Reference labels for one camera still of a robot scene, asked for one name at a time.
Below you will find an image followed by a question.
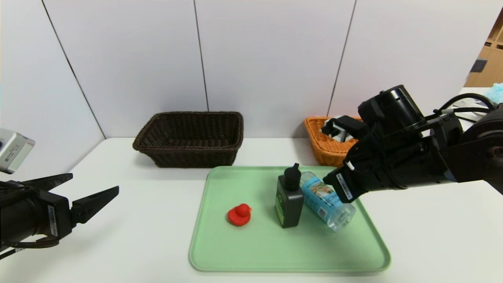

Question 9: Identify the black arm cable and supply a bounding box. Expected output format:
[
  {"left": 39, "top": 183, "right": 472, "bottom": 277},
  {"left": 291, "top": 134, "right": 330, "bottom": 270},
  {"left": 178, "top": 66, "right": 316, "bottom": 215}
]
[
  {"left": 0, "top": 235, "right": 59, "bottom": 260},
  {"left": 432, "top": 93, "right": 496, "bottom": 119}
]

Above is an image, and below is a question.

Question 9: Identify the white side table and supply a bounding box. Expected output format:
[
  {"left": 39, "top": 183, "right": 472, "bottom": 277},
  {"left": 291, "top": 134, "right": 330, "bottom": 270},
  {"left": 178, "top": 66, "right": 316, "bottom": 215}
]
[{"left": 458, "top": 87, "right": 492, "bottom": 131}]

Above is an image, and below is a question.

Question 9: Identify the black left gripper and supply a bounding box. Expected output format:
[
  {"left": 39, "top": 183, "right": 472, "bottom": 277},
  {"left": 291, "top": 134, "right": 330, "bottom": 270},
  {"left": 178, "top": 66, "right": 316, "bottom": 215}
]
[{"left": 0, "top": 173, "right": 119, "bottom": 244}]

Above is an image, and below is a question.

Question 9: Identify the orange wicker basket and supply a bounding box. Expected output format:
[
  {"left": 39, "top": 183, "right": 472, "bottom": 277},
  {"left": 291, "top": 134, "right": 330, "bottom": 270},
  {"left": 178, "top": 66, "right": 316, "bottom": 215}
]
[{"left": 303, "top": 116, "right": 364, "bottom": 167}]

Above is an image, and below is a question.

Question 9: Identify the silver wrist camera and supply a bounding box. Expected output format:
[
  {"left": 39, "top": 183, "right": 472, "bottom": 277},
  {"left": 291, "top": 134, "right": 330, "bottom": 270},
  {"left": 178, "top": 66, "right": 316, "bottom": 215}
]
[
  {"left": 0, "top": 128, "right": 35, "bottom": 174},
  {"left": 321, "top": 116, "right": 368, "bottom": 143}
]

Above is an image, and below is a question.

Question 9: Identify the wooden shelf cabinet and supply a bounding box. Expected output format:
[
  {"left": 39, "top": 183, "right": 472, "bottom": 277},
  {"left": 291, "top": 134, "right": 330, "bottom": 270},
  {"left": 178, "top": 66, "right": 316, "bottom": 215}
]
[{"left": 464, "top": 8, "right": 503, "bottom": 88}]

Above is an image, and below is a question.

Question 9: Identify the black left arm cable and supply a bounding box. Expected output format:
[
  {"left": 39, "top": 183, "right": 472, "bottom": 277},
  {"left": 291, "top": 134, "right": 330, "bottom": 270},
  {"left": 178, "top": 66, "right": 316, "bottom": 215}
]
[{"left": 0, "top": 235, "right": 59, "bottom": 260}]

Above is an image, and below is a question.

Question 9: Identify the black bottle with green label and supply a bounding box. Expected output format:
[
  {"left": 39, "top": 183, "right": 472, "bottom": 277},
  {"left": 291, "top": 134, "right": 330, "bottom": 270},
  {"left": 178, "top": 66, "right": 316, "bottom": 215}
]
[{"left": 275, "top": 163, "right": 305, "bottom": 228}]

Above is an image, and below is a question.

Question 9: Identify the light green plastic tray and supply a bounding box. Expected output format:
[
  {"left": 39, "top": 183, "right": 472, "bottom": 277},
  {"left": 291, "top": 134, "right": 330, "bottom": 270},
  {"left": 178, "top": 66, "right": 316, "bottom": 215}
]
[{"left": 189, "top": 165, "right": 391, "bottom": 272}]

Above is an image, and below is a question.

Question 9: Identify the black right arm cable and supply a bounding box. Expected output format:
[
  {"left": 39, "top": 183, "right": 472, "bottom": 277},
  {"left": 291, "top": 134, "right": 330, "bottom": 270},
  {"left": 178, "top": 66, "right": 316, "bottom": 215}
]
[{"left": 432, "top": 93, "right": 496, "bottom": 119}]

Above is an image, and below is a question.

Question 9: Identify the red rubber duck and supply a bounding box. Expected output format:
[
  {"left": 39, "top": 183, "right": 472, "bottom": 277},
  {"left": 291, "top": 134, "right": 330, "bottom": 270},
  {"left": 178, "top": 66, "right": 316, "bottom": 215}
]
[{"left": 227, "top": 203, "right": 253, "bottom": 226}]

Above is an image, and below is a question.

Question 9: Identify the light blue fluffy item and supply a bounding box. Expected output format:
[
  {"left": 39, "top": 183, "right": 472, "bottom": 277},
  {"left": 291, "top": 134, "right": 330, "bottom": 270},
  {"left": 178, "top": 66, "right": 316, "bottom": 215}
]
[{"left": 485, "top": 83, "right": 503, "bottom": 103}]

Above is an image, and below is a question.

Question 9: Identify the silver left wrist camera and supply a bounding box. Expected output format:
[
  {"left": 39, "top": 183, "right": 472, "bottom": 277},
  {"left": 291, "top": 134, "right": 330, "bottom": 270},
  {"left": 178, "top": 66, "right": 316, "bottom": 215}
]
[{"left": 0, "top": 128, "right": 35, "bottom": 174}]

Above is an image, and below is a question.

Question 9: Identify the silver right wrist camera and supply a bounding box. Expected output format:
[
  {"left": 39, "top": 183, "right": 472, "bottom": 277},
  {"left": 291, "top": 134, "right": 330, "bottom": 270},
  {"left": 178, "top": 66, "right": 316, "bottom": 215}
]
[{"left": 321, "top": 116, "right": 368, "bottom": 143}]

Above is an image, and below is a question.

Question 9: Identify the clear water bottle blue cap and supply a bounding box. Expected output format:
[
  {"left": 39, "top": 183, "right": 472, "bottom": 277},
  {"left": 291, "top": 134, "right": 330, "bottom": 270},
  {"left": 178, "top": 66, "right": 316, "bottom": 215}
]
[{"left": 300, "top": 171, "right": 356, "bottom": 232}]

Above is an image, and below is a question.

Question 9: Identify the dark brown wicker basket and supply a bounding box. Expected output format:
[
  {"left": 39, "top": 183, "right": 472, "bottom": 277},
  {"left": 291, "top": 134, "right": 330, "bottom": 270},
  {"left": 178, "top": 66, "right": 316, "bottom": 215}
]
[{"left": 132, "top": 112, "right": 244, "bottom": 168}]

